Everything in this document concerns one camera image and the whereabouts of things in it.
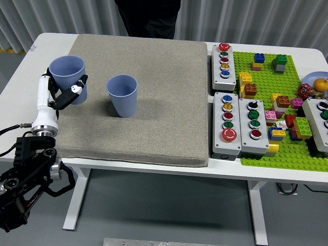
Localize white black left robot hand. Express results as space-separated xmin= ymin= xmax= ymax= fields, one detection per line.
xmin=32 ymin=67 xmax=89 ymax=129

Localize blue ribbed cup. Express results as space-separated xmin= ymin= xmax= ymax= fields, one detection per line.
xmin=106 ymin=74 xmax=139 ymax=118
xmin=48 ymin=55 xmax=88 ymax=105

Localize white table leg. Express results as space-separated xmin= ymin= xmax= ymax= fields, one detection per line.
xmin=247 ymin=180 xmax=269 ymax=246
xmin=62 ymin=166 xmax=91 ymax=231

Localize grey-brown fabric mat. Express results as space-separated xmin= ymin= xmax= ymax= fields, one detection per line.
xmin=35 ymin=33 xmax=210 ymax=168

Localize person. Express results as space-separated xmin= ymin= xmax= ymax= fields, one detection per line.
xmin=114 ymin=0 xmax=181 ymax=40

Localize grey five-button control box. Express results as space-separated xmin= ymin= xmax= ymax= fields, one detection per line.
xmin=212 ymin=92 xmax=242 ymax=155
xmin=211 ymin=43 xmax=237 ymax=93

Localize brown yellow block stack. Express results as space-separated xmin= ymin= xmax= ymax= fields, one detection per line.
xmin=240 ymin=83 xmax=258 ymax=100

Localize white pleated curtain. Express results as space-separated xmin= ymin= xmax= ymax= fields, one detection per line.
xmin=0 ymin=0 xmax=328 ymax=56

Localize blue yellow pink block stack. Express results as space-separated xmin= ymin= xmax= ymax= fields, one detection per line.
xmin=250 ymin=53 xmax=266 ymax=72

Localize green building baseplate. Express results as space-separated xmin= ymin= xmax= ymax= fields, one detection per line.
xmin=232 ymin=51 xmax=328 ymax=172

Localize pink building block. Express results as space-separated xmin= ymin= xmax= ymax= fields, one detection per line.
xmin=264 ymin=110 xmax=278 ymax=126

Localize clear yellow building block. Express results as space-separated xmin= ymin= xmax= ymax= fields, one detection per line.
xmin=263 ymin=142 xmax=280 ymax=157

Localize brown white pink block stack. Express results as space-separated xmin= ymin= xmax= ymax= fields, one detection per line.
xmin=271 ymin=93 xmax=292 ymax=113

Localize green grey block stack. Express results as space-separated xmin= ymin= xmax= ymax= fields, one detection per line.
xmin=272 ymin=54 xmax=289 ymax=75

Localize red building block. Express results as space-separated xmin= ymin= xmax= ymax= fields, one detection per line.
xmin=284 ymin=114 xmax=297 ymax=129

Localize magenta building block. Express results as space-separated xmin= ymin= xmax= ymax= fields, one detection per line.
xmin=290 ymin=97 xmax=304 ymax=110

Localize white power strip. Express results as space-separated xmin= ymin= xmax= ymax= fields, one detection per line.
xmin=275 ymin=182 xmax=299 ymax=196

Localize green orange blue block stack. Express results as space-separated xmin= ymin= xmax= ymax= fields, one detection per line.
xmin=289 ymin=116 xmax=313 ymax=142

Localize red valve handwheel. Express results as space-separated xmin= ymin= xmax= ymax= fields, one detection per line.
xmin=297 ymin=84 xmax=313 ymax=100

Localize light blue plate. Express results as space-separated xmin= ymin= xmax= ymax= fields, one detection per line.
xmin=301 ymin=71 xmax=328 ymax=99

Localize orange fruit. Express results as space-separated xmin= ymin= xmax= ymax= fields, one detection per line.
xmin=314 ymin=78 xmax=328 ymax=92

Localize grey selector switch control box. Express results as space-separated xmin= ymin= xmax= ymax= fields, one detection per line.
xmin=238 ymin=97 xmax=270 ymax=155

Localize black power cable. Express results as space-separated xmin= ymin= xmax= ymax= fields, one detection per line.
xmin=303 ymin=183 xmax=328 ymax=193

